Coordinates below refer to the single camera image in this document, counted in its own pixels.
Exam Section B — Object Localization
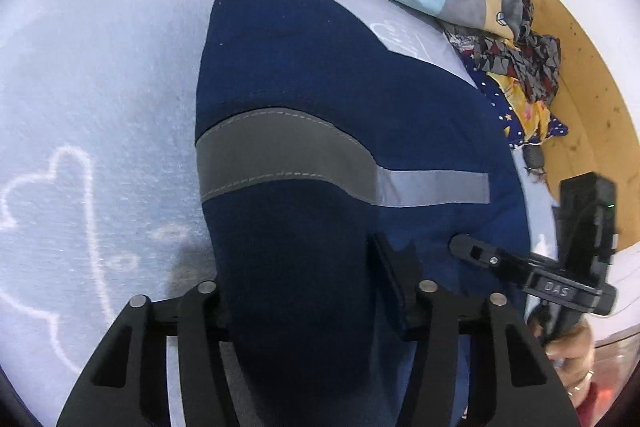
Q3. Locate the white bed sheet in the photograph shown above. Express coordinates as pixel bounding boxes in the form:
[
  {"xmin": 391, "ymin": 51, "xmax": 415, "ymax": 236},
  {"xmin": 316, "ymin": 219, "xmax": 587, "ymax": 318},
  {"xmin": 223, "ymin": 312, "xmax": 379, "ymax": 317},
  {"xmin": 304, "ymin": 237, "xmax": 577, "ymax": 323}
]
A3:
[{"xmin": 0, "ymin": 0, "xmax": 568, "ymax": 427}]

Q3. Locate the person's red clothing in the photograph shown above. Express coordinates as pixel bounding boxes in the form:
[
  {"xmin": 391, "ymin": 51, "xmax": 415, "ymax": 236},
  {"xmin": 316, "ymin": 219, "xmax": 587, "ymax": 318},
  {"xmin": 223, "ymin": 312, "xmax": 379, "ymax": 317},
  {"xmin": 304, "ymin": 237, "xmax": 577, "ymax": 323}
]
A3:
[{"xmin": 574, "ymin": 381, "xmax": 613, "ymax": 427}]

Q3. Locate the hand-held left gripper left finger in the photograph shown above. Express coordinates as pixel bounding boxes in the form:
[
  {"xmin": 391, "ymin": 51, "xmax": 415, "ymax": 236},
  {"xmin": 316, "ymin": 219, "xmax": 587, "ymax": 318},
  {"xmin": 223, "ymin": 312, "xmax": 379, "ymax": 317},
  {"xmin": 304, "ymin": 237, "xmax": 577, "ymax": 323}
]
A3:
[{"xmin": 56, "ymin": 281, "xmax": 237, "ymax": 427}]

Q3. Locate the person's right hand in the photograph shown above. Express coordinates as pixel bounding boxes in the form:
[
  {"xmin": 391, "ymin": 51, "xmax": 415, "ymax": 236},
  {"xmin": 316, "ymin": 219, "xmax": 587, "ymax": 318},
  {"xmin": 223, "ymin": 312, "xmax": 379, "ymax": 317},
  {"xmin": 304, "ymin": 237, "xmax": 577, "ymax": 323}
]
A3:
[{"xmin": 530, "ymin": 307, "xmax": 597, "ymax": 409}]

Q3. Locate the grey red patterned cloth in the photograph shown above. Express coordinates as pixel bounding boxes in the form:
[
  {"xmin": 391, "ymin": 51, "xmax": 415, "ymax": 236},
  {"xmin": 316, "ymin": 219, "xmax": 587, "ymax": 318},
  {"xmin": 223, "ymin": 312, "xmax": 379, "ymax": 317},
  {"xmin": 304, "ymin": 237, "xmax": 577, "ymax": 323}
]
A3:
[{"xmin": 445, "ymin": 0, "xmax": 562, "ymax": 104}]

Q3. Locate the navy yellow star-print cloth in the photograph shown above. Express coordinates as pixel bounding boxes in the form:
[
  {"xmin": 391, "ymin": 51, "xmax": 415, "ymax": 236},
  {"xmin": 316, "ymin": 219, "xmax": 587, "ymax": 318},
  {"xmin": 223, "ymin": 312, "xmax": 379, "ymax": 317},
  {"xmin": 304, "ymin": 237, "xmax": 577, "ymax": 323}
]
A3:
[{"xmin": 462, "ymin": 52, "xmax": 571, "ymax": 151}]

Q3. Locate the navy jacket with red collar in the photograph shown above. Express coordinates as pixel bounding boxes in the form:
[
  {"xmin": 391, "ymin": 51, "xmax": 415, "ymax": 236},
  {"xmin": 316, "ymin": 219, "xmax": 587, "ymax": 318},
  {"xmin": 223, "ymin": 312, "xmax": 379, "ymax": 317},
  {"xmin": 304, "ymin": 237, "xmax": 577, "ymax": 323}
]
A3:
[{"xmin": 194, "ymin": 0, "xmax": 532, "ymax": 427}]

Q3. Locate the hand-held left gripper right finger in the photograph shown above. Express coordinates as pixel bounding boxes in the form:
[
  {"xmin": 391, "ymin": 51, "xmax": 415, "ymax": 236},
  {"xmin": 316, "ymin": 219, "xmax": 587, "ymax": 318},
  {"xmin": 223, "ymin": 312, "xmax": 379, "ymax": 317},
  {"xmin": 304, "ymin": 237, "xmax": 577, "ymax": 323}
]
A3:
[{"xmin": 367, "ymin": 234, "xmax": 583, "ymax": 427}]

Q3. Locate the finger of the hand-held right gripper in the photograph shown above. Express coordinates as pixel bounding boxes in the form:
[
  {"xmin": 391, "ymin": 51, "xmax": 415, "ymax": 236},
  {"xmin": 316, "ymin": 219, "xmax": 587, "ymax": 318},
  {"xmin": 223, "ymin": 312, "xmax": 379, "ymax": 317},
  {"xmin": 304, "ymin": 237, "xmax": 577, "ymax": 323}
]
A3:
[{"xmin": 448, "ymin": 234, "xmax": 540, "ymax": 282}]

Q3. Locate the small dark object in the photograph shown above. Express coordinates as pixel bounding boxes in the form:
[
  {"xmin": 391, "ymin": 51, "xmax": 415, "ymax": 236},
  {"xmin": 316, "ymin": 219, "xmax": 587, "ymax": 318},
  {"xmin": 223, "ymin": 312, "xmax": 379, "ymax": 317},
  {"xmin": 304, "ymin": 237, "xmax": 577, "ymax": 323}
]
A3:
[{"xmin": 522, "ymin": 145, "xmax": 547, "ymax": 176}]

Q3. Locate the wooden board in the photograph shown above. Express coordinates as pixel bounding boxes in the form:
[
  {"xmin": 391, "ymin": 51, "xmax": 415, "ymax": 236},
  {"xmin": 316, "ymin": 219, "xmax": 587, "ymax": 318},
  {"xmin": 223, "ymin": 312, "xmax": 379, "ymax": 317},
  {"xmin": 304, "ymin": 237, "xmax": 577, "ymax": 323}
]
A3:
[{"xmin": 446, "ymin": 0, "xmax": 637, "ymax": 253}]

